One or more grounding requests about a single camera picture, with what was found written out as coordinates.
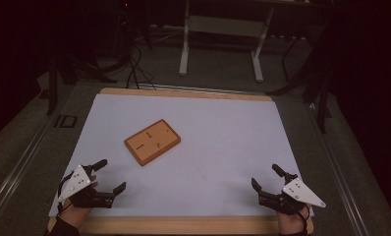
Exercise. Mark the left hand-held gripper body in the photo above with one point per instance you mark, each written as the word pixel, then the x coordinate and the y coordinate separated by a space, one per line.
pixel 77 183

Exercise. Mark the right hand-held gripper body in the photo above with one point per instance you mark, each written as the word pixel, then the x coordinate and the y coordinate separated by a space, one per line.
pixel 301 193

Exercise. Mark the shallow wooden box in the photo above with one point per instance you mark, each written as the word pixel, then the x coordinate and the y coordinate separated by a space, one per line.
pixel 160 147

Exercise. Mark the person's right hand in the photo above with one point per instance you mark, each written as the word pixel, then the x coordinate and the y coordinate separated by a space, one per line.
pixel 291 223

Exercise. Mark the person's left hand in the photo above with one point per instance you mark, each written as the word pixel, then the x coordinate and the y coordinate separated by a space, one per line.
pixel 74 214

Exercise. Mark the small dark screw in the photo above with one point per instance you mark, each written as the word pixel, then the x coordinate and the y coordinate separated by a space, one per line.
pixel 139 147
pixel 148 134

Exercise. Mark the white paper sheet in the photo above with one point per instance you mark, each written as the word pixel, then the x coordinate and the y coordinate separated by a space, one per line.
pixel 210 170

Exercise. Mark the black floor socket plate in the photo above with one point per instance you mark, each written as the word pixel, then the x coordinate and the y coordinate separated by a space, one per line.
pixel 66 121

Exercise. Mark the black metal stand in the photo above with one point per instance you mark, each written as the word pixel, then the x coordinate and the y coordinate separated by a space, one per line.
pixel 52 82
pixel 321 98

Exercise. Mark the metal floor rail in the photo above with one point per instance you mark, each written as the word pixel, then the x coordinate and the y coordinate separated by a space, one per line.
pixel 341 177
pixel 196 88
pixel 16 170

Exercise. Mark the white metal desk frame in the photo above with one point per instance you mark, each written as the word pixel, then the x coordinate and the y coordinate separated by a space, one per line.
pixel 183 52

